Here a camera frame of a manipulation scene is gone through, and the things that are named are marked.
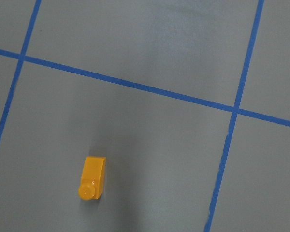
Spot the orange trapezoid block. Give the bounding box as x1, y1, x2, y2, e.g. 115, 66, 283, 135
78, 156, 106, 201

